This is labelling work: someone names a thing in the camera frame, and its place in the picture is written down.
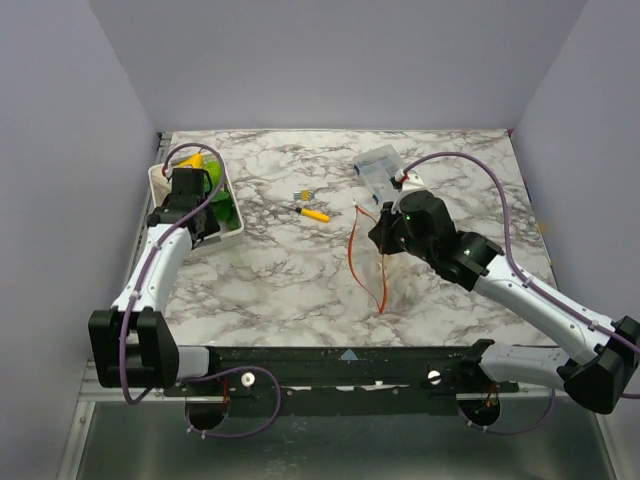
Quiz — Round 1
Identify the small striped connector block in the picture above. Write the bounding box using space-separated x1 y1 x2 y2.
293 190 315 202

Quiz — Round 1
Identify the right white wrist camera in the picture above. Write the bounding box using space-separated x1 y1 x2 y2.
395 170 426 193

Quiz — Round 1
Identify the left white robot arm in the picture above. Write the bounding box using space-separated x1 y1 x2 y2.
88 168 222 404

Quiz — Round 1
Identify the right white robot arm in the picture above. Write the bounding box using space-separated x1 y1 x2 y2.
368 190 639 414

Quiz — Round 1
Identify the white plastic basket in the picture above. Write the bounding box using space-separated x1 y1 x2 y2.
148 144 244 252

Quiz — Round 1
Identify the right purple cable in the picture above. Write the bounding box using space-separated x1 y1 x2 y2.
394 151 640 435

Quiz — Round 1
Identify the green toy lime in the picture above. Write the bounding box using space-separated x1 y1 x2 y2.
204 160 223 189

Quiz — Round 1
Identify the green toy leaf vegetable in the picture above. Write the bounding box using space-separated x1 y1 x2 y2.
210 191 238 230

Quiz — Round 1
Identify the clear bag with orange zipper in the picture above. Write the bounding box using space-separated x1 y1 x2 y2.
348 197 441 321

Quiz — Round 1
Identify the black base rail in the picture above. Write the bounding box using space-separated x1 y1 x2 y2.
165 340 518 417

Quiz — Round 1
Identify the clear plastic parts box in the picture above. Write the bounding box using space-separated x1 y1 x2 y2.
353 144 403 205

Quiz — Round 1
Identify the yellow toy pear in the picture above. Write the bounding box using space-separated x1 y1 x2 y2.
179 153 204 169

